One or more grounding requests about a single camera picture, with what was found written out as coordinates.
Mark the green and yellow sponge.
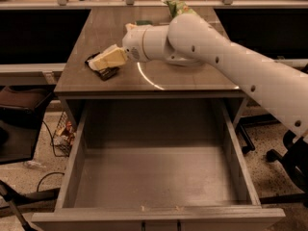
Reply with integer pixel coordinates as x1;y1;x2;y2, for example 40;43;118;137
135;20;153;26

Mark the wire basket with items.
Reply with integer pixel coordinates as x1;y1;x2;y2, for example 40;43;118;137
50;112;76;157

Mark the grey open top drawer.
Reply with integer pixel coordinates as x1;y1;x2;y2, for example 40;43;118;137
32;99;285;231

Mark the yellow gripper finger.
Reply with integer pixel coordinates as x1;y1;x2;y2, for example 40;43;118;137
125;23;150;32
90;44;128;71

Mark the black office chair left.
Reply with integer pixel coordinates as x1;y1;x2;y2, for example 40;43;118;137
0;86;60;231

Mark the grey cabinet counter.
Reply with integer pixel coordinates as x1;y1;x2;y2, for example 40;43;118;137
56;7;248;130

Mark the black rxbar chocolate wrapper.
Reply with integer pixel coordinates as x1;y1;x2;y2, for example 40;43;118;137
85;53;119;81

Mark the green chip bag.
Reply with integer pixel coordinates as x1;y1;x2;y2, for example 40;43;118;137
162;0;195;18

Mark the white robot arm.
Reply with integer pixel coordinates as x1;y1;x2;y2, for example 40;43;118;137
88;13;308;138

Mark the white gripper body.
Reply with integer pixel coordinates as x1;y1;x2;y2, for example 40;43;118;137
122;26;149;63

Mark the white ceramic bowl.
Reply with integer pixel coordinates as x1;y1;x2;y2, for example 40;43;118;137
166;54;203;66

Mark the black floor cable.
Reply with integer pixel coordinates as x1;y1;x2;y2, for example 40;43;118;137
36;120;65;193

